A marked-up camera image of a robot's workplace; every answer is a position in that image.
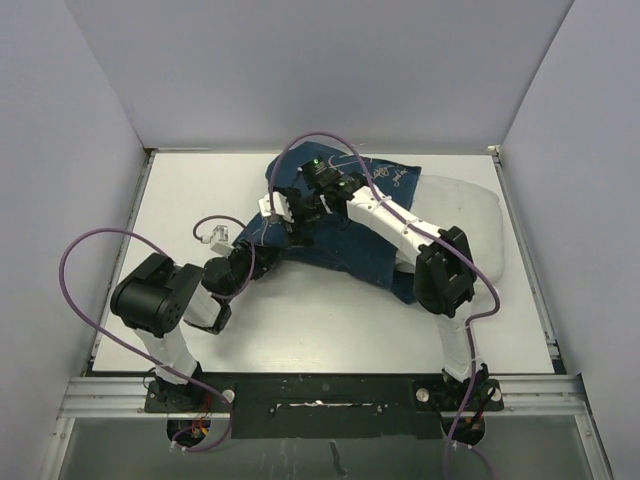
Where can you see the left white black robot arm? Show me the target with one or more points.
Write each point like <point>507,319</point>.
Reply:
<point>159,295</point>

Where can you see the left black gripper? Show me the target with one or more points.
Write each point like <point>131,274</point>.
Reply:
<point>259,258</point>

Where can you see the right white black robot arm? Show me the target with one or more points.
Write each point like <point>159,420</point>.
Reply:
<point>443,282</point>

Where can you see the dark blue embroidered pillowcase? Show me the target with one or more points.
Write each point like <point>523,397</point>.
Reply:
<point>336,243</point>

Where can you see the white pillow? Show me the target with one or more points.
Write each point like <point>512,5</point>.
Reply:
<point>447,202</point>

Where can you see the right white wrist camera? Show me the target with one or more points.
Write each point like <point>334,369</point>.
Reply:
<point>275,208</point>

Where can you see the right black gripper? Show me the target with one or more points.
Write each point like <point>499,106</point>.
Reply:
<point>296,236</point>

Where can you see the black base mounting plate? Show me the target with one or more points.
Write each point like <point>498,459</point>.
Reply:
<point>342,406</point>

